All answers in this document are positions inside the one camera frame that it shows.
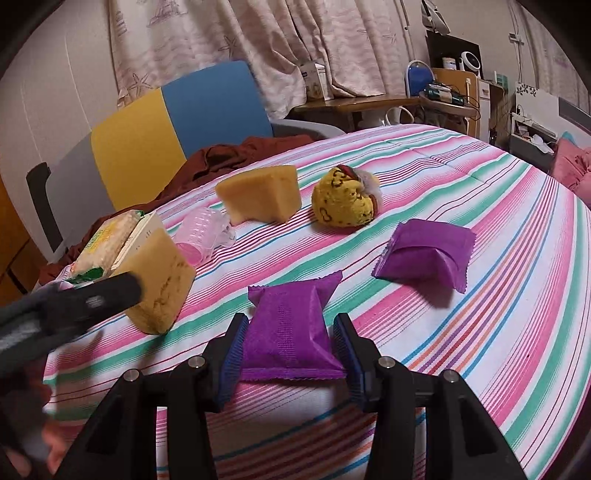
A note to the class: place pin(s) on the grey yellow blue chair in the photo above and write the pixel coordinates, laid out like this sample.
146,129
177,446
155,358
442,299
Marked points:
134,138

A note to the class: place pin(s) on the black upright post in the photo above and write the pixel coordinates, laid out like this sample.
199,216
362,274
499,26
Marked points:
41,207

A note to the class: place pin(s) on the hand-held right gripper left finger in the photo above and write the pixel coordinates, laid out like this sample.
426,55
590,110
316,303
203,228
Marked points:
231,364

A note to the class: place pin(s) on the maroon cloth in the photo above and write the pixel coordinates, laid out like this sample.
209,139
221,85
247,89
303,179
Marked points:
217,161

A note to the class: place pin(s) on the pink cushion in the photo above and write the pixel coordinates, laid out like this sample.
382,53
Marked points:
575,166

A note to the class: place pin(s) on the white carton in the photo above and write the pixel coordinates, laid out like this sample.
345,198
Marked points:
321,81

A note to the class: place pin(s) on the striped blanket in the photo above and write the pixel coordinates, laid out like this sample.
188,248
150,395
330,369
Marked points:
485,323

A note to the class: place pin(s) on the wooden wardrobe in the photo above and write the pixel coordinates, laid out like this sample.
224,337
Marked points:
14,240

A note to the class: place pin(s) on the white floral panel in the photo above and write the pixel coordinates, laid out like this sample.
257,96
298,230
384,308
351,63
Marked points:
535,99

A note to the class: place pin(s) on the black shelf unit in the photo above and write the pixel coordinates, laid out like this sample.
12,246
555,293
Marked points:
445,46

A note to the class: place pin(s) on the wooden board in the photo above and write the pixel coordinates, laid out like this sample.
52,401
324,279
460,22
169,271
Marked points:
464,76

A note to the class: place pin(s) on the green white packet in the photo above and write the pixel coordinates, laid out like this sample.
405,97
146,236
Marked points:
104,244

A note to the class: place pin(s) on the wooden desk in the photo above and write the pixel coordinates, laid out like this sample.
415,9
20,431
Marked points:
360,104

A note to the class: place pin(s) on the white carton box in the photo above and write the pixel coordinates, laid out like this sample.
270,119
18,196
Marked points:
138,235

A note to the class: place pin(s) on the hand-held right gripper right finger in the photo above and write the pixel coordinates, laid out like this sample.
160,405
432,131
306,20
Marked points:
352,364

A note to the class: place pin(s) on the patterned beige curtain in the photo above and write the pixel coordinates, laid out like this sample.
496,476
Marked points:
277,37

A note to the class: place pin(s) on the tan sponge block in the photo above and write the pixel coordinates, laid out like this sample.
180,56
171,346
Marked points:
161,281
258,194

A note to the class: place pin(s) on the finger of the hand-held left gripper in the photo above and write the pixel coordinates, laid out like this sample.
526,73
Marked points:
97,300

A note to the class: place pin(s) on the purple packet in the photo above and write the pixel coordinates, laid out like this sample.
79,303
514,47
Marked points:
425,254
291,327

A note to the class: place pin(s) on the small white fan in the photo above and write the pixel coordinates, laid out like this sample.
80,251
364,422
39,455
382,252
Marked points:
471,62

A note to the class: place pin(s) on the yellow plush toy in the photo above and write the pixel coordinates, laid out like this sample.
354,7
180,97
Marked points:
341,203

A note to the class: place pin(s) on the pale side curtain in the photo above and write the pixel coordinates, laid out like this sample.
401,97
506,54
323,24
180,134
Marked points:
549,55

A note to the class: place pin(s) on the grey panel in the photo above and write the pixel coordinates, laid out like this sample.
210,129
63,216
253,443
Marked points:
575,115

